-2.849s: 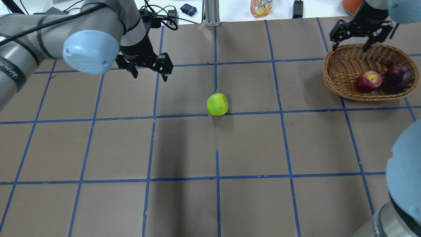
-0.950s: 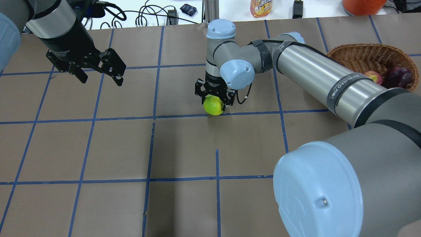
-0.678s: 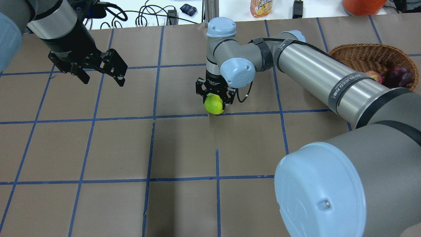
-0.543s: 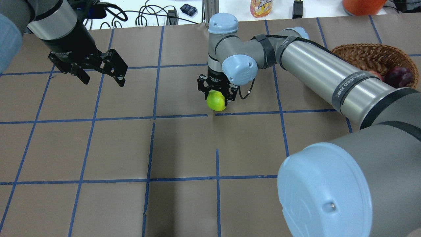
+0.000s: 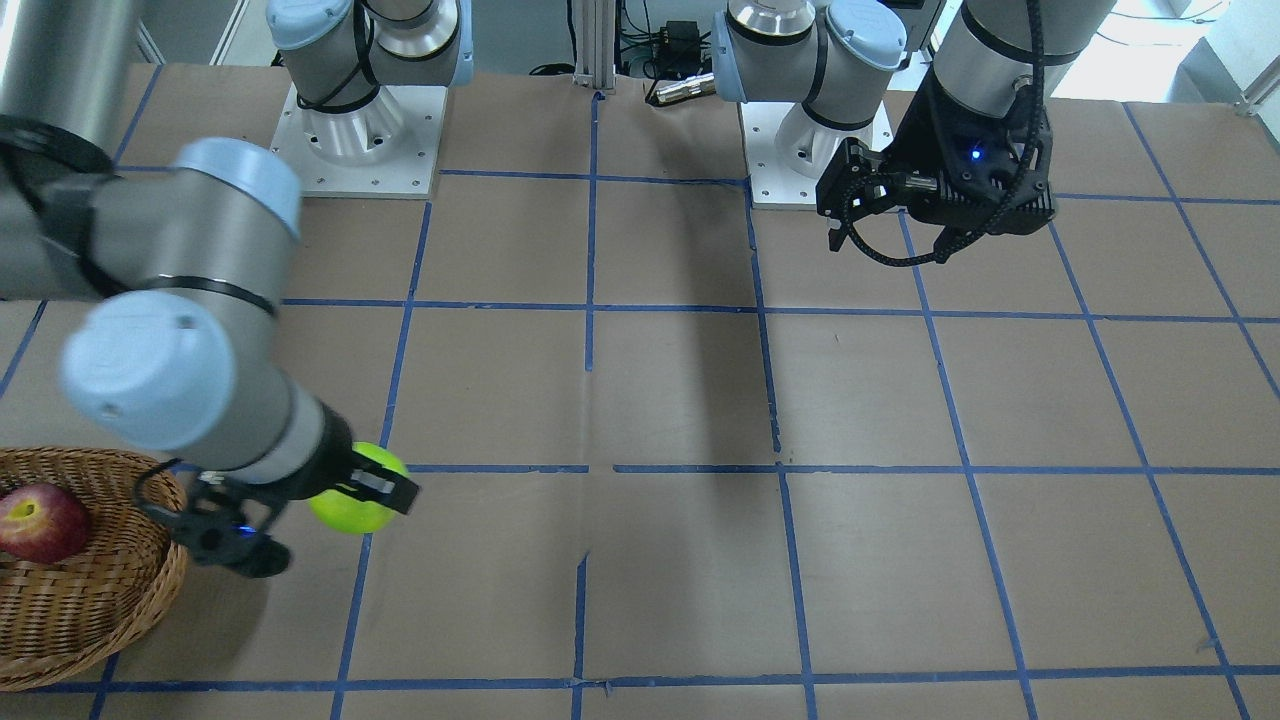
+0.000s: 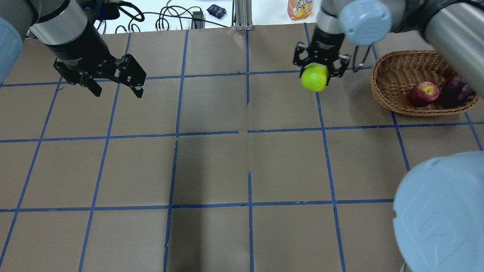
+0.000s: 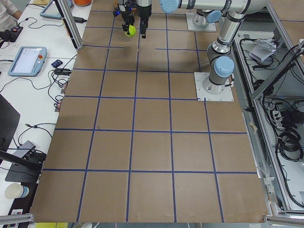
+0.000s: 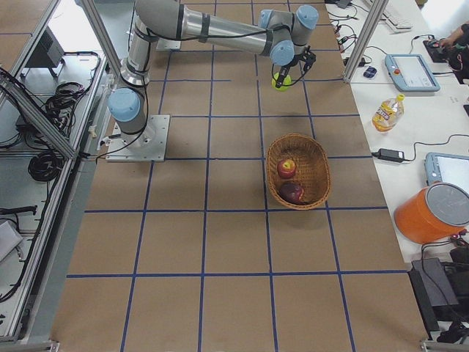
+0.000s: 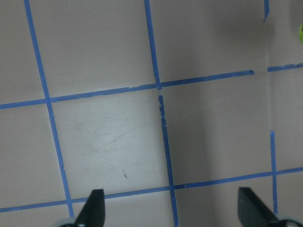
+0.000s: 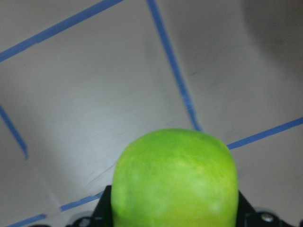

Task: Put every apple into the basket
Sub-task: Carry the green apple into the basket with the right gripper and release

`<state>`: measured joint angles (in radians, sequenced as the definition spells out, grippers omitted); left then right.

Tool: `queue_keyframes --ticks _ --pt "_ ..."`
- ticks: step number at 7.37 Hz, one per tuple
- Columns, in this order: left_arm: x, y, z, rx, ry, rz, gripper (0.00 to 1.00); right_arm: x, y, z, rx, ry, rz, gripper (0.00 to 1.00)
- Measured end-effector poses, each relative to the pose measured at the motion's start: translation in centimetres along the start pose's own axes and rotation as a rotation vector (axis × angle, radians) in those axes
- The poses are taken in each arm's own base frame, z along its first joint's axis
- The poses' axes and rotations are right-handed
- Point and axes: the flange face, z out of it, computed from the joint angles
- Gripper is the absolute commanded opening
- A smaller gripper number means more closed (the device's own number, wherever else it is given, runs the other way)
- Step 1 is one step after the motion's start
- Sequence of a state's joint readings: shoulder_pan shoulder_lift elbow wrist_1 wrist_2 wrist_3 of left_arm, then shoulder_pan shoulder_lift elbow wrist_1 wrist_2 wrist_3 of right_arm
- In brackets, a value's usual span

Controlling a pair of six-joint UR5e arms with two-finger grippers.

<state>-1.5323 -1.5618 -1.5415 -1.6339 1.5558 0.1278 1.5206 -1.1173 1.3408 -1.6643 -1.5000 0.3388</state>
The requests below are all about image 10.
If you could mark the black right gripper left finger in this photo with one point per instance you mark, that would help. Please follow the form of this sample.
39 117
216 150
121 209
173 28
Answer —
102 214

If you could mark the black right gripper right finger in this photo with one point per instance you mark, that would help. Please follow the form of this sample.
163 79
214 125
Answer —
247 216

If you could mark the green apple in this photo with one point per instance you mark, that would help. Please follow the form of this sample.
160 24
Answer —
175 178

